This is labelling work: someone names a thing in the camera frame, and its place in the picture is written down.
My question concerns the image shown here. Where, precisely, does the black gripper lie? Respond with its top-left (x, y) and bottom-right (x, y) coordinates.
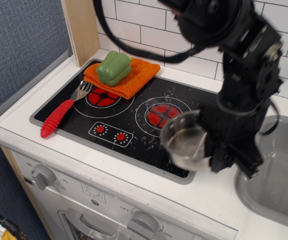
top-left (198, 104), bottom-right (264, 178)

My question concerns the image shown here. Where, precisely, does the stainless steel saucepan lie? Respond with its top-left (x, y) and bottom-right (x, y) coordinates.
top-left (160, 110), bottom-right (210, 172)

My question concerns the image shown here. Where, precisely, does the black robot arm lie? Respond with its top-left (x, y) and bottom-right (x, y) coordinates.
top-left (164, 0), bottom-right (282, 178)

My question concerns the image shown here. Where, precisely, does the black toy stovetop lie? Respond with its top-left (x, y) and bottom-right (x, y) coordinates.
top-left (29, 58), bottom-right (230, 186)

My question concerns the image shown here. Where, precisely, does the grey sink basin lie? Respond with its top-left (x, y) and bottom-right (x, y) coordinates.
top-left (235, 115), bottom-right (288, 226)

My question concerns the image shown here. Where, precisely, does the grey right oven knob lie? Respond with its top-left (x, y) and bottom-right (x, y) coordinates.
top-left (127, 211), bottom-right (159, 240)

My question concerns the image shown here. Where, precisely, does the grey oven knob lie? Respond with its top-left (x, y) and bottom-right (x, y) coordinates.
top-left (127, 211), bottom-right (159, 240)
top-left (31, 164), bottom-right (56, 190)

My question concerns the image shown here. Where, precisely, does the orange folded cloth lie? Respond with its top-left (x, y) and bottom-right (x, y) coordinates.
top-left (83, 58), bottom-right (161, 100)

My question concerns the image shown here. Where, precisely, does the green toy bell pepper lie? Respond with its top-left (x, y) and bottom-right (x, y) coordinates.
top-left (96, 51), bottom-right (132, 87)

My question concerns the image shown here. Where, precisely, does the white toy oven front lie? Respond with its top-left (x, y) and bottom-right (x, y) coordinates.
top-left (12, 152), bottom-right (237, 240)

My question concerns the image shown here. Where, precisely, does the grey left oven knob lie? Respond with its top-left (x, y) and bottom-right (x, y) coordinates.
top-left (31, 164), bottom-right (56, 190)

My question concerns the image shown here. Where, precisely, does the yellow object on floor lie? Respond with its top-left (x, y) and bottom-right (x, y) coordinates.
top-left (1, 230), bottom-right (20, 240)

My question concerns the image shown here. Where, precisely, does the fork with red handle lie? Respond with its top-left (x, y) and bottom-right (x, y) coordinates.
top-left (40, 81), bottom-right (93, 139)

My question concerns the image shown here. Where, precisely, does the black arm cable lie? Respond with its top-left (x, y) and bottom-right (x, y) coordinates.
top-left (92, 0), bottom-right (204, 65)

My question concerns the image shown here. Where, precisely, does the wooden side post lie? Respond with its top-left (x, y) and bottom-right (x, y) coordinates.
top-left (60, 0), bottom-right (100, 68)

